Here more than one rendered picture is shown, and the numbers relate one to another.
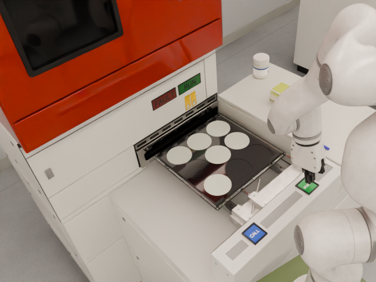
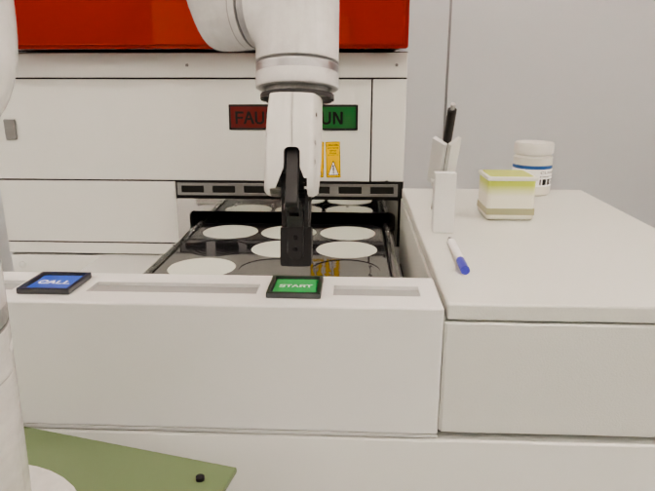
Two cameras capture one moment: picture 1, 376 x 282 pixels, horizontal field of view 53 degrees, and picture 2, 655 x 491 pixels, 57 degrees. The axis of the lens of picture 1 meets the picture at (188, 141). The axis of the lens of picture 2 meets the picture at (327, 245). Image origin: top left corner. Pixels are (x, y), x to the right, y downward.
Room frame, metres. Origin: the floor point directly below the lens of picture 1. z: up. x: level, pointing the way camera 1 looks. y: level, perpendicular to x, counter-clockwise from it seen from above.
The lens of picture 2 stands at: (0.33, -0.78, 1.18)
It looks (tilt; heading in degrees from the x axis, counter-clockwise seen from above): 16 degrees down; 39
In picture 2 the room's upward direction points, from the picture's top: straight up
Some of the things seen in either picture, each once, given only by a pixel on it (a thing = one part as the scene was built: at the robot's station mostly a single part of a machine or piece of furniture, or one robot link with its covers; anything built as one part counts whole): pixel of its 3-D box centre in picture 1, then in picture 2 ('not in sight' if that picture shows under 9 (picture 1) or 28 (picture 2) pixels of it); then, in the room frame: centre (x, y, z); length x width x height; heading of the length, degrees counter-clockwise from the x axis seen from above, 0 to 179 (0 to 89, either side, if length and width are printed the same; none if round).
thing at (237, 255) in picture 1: (281, 221); (182, 347); (0.70, -0.27, 0.89); 0.55 x 0.09 x 0.14; 126
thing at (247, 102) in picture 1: (299, 119); (532, 274); (1.18, -0.48, 0.89); 0.62 x 0.35 x 0.14; 36
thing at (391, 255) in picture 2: (249, 132); (390, 252); (1.14, -0.26, 0.90); 0.37 x 0.01 x 0.01; 36
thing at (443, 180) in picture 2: not in sight; (443, 182); (1.09, -0.37, 1.03); 0.06 x 0.04 x 0.13; 36
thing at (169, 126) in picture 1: (178, 120); (287, 189); (1.19, 0.03, 0.96); 0.44 x 0.01 x 0.02; 126
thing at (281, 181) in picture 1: (273, 194); not in sight; (0.83, -0.28, 0.87); 0.36 x 0.08 x 0.03; 126
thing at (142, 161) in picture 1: (180, 132); (287, 221); (1.19, 0.03, 0.89); 0.44 x 0.02 x 0.10; 126
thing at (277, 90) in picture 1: (282, 95); (505, 194); (1.22, -0.41, 1.00); 0.07 x 0.07 x 0.07; 37
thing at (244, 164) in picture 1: (217, 154); (282, 249); (1.03, -0.11, 0.90); 0.34 x 0.34 x 0.01; 36
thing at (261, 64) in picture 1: (261, 66); (531, 168); (1.44, -0.37, 1.01); 0.07 x 0.07 x 0.10
